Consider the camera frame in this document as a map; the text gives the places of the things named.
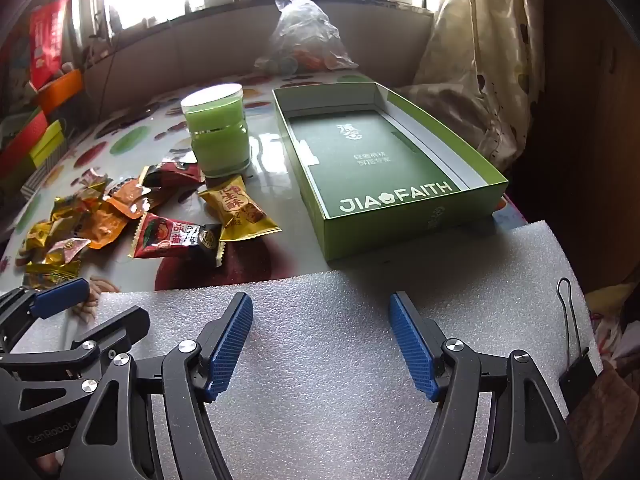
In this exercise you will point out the cream patterned curtain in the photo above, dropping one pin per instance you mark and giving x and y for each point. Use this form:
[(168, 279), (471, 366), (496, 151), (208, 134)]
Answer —
[(475, 60)]

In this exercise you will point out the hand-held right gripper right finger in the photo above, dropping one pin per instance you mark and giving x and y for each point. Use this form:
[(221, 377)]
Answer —
[(412, 347)]

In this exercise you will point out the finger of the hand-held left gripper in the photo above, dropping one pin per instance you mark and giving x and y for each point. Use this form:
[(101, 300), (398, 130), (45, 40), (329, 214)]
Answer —
[(120, 327), (60, 297)]

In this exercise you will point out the green cardboard box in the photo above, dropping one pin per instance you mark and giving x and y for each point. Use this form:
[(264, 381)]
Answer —
[(380, 160)]

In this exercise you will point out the white foam sheet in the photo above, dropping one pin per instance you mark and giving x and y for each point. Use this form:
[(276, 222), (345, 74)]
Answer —
[(325, 335)]

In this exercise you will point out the orange box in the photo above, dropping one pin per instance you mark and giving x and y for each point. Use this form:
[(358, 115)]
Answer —
[(60, 90)]

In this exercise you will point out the orange and silver snack packet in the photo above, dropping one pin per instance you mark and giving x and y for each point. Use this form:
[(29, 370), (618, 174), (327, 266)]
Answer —
[(102, 225), (132, 195)]

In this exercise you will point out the red paper bag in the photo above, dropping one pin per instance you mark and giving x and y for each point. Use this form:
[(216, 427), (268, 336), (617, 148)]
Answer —
[(47, 40)]

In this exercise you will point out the dark red snack packet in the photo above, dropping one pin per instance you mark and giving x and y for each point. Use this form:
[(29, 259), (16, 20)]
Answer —
[(170, 175)]

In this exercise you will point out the white and red snack packet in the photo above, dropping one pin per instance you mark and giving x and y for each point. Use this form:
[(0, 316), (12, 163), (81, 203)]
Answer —
[(92, 181)]

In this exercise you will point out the yellow cloth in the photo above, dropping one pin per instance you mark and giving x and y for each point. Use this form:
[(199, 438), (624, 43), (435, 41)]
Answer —
[(610, 300)]

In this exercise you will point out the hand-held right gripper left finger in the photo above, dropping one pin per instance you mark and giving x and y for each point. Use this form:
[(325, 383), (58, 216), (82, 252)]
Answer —
[(227, 350)]

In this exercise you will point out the brown wooden wardrobe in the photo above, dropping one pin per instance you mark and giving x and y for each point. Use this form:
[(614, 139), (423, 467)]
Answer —
[(575, 110)]

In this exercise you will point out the red and black snack packet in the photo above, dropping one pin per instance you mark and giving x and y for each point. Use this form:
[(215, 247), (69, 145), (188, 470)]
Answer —
[(170, 237)]

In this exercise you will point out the stack of coloured boxes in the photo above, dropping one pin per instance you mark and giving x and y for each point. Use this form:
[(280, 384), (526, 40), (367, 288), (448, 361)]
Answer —
[(30, 145)]

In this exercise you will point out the clear plastic bag with oranges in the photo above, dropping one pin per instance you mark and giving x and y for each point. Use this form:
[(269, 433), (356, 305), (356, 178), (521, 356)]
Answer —
[(300, 35)]

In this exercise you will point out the yellow peanut crisp packet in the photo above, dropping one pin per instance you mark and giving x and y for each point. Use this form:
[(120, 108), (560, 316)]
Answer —
[(240, 207)]

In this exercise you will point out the round container with clear lid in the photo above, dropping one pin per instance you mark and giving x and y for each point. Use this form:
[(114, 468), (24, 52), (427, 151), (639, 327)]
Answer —
[(220, 135)]

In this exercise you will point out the black binder clip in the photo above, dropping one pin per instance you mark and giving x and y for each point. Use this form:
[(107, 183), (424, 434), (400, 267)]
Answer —
[(580, 380)]

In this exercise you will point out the fruit print tablecloth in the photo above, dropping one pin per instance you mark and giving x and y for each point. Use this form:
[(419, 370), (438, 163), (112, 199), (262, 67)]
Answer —
[(270, 160)]

